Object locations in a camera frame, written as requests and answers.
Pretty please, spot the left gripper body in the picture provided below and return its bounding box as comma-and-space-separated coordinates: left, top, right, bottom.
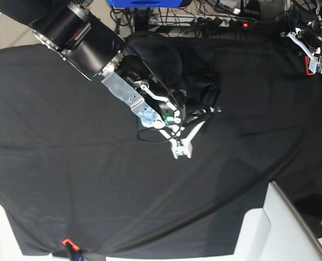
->
296, 24, 322, 53

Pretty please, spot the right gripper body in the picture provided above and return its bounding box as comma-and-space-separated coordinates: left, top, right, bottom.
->
138, 81, 184, 131

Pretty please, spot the dark grey T-shirt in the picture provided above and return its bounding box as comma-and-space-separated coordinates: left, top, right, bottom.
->
126, 31, 221, 125

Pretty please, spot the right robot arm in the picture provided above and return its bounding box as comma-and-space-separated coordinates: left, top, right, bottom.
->
0, 1, 220, 158

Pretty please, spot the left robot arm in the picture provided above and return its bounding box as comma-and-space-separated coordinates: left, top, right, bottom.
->
280, 1, 322, 76

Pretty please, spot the red black clamp right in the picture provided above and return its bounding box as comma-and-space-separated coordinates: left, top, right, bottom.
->
305, 56, 317, 76

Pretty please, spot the white power strip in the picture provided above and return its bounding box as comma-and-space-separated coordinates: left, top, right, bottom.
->
148, 13, 257, 29

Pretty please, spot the black table leg stand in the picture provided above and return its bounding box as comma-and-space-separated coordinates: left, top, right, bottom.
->
131, 7, 154, 32

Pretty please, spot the black table cloth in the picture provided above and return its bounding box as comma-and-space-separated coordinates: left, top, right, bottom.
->
0, 38, 322, 259

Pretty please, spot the blue plastic box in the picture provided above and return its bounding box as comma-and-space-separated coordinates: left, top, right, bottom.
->
107, 0, 182, 8

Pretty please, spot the white chair right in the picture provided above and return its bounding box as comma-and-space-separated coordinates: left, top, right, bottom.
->
233, 182, 322, 261

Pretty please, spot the white chair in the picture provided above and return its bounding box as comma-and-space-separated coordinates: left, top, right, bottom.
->
233, 182, 322, 261
0, 205, 24, 261

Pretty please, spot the red blue clamp bottom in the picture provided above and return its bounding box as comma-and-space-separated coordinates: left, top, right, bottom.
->
62, 238, 86, 261

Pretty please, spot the white chair left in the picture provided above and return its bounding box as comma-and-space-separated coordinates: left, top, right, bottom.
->
0, 205, 24, 261

